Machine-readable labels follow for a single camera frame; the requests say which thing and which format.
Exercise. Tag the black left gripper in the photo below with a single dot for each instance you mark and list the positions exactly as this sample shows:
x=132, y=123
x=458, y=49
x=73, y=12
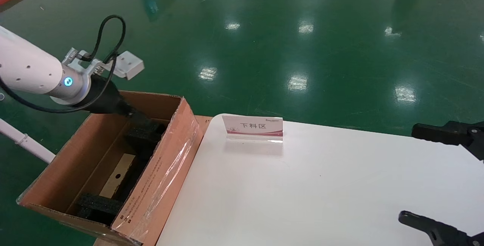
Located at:
x=104, y=96

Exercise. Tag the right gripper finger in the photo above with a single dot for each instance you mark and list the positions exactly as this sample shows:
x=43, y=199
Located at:
x=435, y=133
x=438, y=234

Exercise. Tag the large cardboard box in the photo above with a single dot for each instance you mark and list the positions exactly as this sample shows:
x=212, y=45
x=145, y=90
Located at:
x=166, y=170

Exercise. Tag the clear acrylic sign stand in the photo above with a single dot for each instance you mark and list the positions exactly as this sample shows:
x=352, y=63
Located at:
x=253, y=127

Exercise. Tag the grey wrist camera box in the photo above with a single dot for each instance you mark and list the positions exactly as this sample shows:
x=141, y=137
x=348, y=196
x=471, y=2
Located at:
x=128, y=64

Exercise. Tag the white pipe frame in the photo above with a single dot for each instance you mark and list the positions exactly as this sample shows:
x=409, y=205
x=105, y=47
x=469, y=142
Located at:
x=22, y=139

